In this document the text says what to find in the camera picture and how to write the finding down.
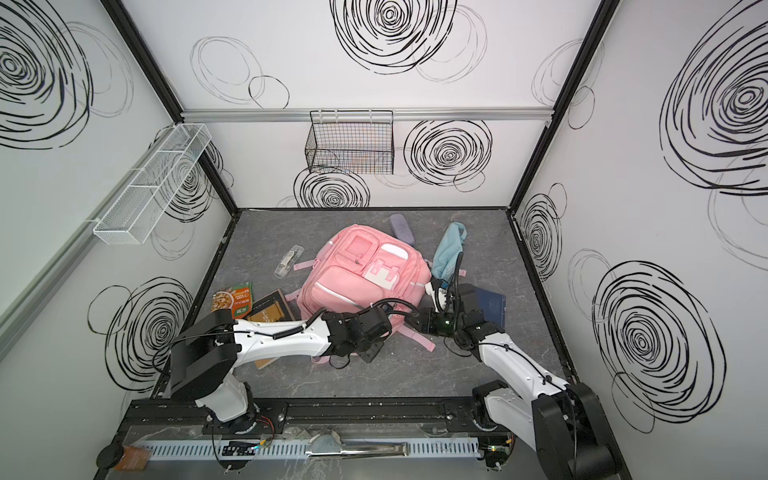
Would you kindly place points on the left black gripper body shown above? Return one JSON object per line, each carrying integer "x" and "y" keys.
{"x": 379, "y": 327}

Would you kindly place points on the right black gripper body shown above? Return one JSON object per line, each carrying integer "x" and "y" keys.
{"x": 429, "y": 321}

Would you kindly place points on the navy blue notebook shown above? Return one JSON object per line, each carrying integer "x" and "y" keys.
{"x": 493, "y": 306}

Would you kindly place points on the pink student backpack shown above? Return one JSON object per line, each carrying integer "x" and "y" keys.
{"x": 359, "y": 266}

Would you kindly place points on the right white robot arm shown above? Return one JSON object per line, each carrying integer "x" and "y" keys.
{"x": 563, "y": 423}

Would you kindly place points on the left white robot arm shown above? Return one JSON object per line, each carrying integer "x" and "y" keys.
{"x": 204, "y": 356}

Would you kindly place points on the light blue pouch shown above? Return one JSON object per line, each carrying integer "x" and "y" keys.
{"x": 444, "y": 262}

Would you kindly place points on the clear plastic pencil case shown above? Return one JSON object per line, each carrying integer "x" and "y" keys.
{"x": 288, "y": 260}

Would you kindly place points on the purple glasses case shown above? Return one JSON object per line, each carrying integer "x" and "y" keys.
{"x": 401, "y": 229}

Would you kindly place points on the green snack packet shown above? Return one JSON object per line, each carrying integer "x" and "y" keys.
{"x": 237, "y": 299}

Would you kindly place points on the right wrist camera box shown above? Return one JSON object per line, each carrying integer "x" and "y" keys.
{"x": 438, "y": 291}

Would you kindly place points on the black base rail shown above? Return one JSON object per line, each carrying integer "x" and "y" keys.
{"x": 454, "y": 414}

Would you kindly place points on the black wire basket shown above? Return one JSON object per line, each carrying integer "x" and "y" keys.
{"x": 360, "y": 147}

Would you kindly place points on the white slotted cable duct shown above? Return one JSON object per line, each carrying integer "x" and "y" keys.
{"x": 323, "y": 446}

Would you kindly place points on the white wire shelf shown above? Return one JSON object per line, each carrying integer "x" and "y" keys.
{"x": 168, "y": 183}

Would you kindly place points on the aluminium wall rail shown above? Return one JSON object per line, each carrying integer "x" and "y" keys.
{"x": 243, "y": 115}

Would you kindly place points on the black corner frame post right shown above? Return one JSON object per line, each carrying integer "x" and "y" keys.
{"x": 576, "y": 74}

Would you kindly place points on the black corner frame post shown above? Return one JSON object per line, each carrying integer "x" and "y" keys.
{"x": 576, "y": 74}
{"x": 130, "y": 34}

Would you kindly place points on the black corner frame post left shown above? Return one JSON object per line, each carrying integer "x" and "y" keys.
{"x": 130, "y": 34}

